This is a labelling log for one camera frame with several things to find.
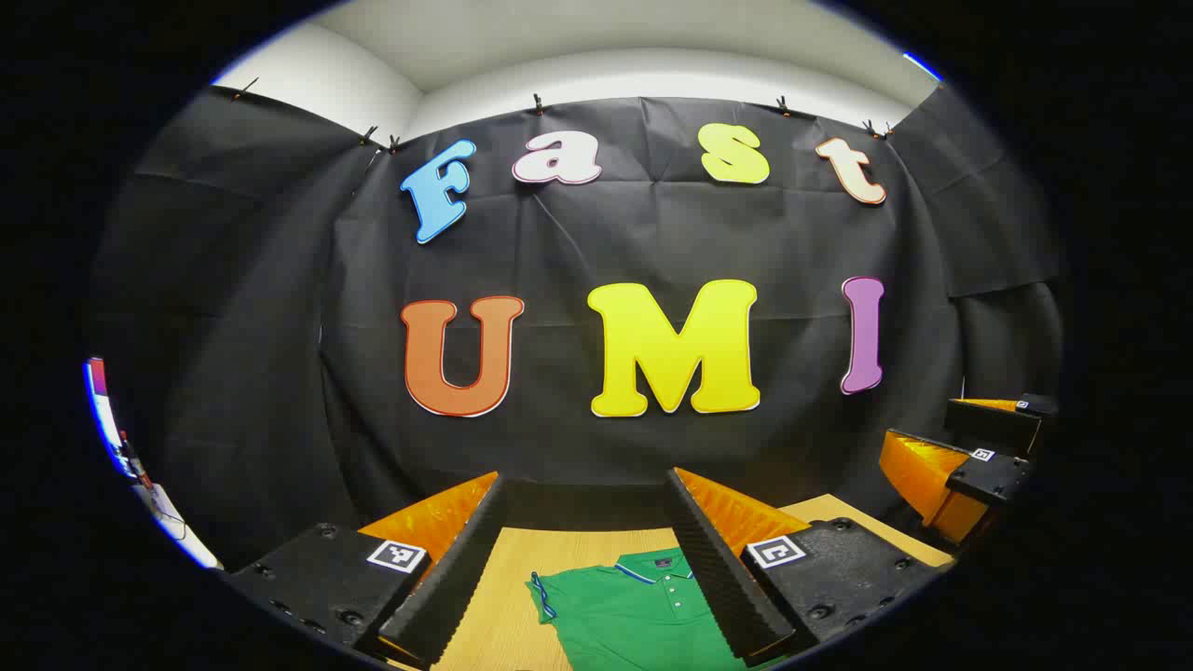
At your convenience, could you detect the black backdrop cloth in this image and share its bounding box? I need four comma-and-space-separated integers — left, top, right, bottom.
89, 84, 1065, 569

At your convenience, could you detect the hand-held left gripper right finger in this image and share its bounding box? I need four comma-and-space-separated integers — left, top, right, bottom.
665, 467, 958, 666

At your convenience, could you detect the green T-shirt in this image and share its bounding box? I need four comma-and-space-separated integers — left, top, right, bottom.
527, 548, 788, 671

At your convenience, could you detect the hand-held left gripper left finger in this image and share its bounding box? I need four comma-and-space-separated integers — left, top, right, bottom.
224, 471, 511, 670

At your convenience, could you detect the white device with cable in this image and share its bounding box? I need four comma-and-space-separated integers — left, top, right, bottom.
140, 483, 223, 569

